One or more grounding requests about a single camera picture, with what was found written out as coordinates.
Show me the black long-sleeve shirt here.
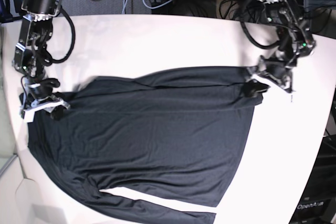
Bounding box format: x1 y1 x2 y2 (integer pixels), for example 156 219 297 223
28 67 263 223

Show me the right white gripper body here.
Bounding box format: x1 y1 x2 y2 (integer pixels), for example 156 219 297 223
20 93 70 123

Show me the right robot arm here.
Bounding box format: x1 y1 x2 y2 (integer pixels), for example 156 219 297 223
12 0 76 123

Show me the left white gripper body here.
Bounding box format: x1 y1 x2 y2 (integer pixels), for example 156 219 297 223
246 64 295 97

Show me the black OpenArm case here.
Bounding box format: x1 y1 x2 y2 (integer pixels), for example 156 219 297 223
289 135 335 223

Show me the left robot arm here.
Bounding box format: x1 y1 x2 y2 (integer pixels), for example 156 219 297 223
238 0 316 97

